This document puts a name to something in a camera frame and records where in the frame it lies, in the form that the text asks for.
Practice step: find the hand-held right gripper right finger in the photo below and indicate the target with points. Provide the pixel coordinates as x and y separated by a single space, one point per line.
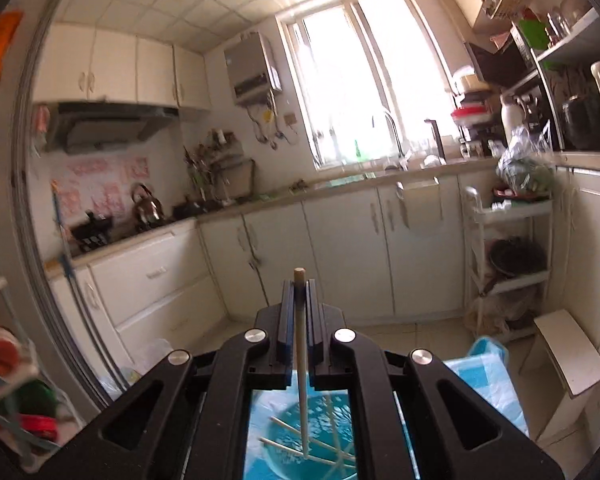
313 325

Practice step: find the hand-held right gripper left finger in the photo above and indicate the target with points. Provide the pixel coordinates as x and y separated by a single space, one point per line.
287 325

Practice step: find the long wooden chopstick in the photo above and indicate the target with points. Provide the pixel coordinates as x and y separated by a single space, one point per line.
302 410

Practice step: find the turquoise perforated plastic basket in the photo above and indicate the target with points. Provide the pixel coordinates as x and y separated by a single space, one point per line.
320 430

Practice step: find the bundle of wooden chopsticks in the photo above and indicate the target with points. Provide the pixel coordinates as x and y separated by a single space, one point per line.
280 446

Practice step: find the white sink base cabinets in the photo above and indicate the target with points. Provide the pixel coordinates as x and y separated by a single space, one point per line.
340 255

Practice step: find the white stove drawer cabinets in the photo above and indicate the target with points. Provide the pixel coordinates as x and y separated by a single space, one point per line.
155 290

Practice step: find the clear plastic trash bag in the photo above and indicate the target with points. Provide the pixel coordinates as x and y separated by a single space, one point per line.
147 360

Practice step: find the white kitchen trolley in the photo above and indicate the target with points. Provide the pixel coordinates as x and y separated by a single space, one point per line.
472 260

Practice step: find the blue checked plastic tablecloth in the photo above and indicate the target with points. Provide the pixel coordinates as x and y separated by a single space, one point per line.
480 380

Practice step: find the green bottle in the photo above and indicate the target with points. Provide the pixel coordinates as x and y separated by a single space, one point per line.
358 152

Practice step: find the steel kettle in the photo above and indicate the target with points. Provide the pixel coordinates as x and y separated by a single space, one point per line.
147 207

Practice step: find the chrome sink faucet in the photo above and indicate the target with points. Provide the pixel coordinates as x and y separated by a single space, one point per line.
395 135

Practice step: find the black gas stove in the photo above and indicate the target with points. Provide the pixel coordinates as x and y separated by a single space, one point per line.
100 232

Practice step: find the black wok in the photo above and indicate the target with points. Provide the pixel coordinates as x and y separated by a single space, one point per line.
517 257

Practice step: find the black tap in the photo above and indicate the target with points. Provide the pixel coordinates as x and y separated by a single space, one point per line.
437 140

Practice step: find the kitchen window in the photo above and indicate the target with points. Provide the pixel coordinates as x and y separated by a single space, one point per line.
360 80

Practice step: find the white step stool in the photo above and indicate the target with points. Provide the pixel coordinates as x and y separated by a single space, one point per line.
567 355

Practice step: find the plastic bag of greens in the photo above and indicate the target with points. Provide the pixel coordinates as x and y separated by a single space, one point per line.
525 165

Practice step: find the red packet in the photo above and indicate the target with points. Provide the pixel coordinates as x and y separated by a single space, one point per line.
40 426

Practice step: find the range hood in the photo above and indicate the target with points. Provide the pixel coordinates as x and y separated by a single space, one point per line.
105 125

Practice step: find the stack of food containers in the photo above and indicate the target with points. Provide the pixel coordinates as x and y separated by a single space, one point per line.
472 105

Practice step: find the white bottle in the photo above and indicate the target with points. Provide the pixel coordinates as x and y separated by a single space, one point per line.
511 120

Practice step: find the blue white storage rack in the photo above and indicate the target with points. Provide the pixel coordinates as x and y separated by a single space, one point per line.
10 410

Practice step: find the white panelled drawer cabinets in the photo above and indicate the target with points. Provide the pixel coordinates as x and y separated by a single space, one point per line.
595 240

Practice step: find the black coffee machine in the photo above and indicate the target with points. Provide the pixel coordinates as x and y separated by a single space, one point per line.
535 112

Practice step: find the black microwave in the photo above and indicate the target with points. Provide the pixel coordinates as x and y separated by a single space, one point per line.
500 62

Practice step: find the green plastic container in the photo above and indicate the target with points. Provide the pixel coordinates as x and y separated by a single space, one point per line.
535 34

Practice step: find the white countertop shelf rack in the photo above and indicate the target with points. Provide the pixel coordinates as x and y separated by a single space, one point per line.
570 37

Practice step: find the orange box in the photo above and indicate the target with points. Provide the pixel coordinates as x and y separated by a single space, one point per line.
0 45

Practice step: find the wall utensil rack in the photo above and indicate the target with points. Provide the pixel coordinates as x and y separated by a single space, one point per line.
215 165

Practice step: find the wall water heater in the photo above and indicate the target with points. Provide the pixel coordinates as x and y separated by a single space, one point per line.
252 70

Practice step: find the grey sliding door frame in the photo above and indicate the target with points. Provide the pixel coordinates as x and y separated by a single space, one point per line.
35 210

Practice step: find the white stove wall cabinets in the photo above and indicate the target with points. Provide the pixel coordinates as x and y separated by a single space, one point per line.
120 70

